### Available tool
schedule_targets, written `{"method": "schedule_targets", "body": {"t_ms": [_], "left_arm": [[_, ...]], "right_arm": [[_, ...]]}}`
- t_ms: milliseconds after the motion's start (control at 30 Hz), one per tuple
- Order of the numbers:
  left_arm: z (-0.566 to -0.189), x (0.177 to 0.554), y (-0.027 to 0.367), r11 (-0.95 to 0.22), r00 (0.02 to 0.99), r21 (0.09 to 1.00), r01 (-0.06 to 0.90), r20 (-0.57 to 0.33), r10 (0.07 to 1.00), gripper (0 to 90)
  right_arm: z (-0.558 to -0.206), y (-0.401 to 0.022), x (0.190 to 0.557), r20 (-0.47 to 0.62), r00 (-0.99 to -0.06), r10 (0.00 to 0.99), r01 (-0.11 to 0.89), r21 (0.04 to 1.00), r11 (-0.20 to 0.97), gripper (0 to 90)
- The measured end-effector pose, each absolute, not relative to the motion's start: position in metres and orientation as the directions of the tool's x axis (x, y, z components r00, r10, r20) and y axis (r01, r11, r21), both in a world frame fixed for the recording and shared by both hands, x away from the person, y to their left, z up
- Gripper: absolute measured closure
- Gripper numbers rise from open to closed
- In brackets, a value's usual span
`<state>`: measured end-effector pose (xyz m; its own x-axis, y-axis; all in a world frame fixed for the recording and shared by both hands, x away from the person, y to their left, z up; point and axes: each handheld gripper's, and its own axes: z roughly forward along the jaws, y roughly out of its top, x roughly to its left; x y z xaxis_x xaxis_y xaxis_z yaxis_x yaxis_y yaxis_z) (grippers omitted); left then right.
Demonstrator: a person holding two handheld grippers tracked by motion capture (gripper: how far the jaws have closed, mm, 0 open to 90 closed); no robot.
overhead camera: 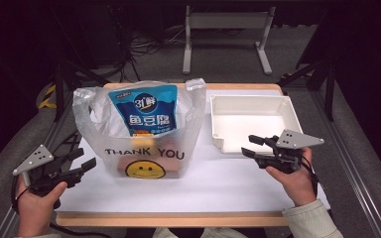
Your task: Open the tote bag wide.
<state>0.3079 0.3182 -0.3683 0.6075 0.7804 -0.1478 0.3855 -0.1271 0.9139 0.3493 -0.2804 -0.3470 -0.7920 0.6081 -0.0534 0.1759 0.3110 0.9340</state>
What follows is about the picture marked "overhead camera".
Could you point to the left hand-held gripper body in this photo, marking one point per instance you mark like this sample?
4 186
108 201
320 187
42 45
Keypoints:
34 158

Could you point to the grey metal stand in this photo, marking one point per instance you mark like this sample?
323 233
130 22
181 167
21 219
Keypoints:
226 20

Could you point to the person's pale clothing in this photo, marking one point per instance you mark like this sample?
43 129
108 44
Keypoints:
211 234

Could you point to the blue snack pouch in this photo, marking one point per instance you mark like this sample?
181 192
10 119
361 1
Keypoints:
145 109

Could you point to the clear plastic shopping bag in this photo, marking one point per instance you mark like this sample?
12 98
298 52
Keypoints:
96 145

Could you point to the person's left hand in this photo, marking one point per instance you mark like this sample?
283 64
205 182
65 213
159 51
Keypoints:
34 211

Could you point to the yellow black hazard tape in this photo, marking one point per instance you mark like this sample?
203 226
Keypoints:
48 95

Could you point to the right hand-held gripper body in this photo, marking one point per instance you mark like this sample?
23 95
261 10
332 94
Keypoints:
296 139

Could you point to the black tripod stand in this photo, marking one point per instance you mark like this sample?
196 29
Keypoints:
329 89
59 89

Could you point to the person's right hand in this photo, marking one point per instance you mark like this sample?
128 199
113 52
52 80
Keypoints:
297 186

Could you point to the aluminium floor rail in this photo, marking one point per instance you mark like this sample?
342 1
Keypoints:
51 139
347 158

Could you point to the white plastic tray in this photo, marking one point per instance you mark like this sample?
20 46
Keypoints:
248 127

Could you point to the white table mat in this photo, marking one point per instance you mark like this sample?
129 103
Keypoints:
218 185

